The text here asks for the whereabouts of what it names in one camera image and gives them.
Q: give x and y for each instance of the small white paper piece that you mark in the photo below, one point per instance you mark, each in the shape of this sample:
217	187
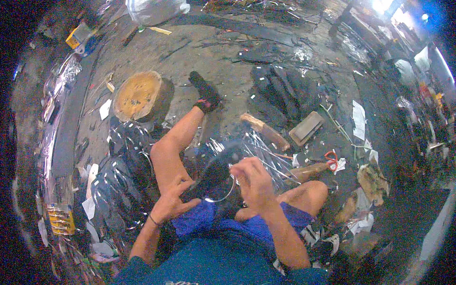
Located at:
105	109

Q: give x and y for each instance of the grey rectangular block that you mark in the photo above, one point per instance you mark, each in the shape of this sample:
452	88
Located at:
306	127

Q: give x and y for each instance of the white paper strip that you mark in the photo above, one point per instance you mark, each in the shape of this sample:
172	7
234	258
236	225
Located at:
92	178

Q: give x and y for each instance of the heap of shiny black packets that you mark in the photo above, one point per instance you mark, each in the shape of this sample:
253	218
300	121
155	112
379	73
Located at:
121	171

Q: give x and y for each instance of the yellow striped packet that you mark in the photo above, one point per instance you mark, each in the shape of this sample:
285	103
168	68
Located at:
61	220

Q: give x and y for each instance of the rough wooden stick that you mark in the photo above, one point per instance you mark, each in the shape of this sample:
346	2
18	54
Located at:
265	131

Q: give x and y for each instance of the yellow box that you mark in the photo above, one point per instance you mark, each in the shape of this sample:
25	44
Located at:
73	38

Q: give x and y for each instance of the heap of black sheets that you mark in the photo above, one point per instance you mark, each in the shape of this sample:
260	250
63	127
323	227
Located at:
285	91

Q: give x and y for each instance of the person's right fingers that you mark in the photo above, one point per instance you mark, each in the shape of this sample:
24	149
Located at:
242	174

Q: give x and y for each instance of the person's left hand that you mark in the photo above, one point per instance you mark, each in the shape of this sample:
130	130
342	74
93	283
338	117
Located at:
171	205

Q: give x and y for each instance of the large white paper sheet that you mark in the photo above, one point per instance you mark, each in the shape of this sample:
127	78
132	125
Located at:
358	119

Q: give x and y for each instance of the long silver foil strip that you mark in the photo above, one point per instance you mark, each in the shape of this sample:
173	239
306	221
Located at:
53	107

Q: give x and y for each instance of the torn brown cardboard piece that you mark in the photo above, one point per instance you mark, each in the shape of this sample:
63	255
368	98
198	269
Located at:
372	183

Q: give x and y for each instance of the person's right hand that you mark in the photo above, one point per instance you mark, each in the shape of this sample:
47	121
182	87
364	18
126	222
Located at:
258	185

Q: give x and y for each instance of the round wooden stump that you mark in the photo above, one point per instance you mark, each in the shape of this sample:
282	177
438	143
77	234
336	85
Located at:
137	95

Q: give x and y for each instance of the black and white packets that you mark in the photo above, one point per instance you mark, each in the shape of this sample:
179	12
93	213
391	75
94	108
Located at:
320	242

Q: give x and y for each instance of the person's body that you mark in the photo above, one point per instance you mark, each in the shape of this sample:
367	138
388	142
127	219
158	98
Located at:
213	263

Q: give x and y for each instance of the thin pale twig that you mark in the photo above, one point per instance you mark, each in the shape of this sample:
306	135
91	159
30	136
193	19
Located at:
336	124

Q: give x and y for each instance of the bundle of clear silver strips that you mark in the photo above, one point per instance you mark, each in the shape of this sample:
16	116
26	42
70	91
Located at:
267	153

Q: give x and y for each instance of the person's legs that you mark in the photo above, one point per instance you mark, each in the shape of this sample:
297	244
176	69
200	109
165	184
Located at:
174	142

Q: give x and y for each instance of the clear plastic bag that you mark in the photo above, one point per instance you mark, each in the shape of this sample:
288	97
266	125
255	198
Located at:
153	10

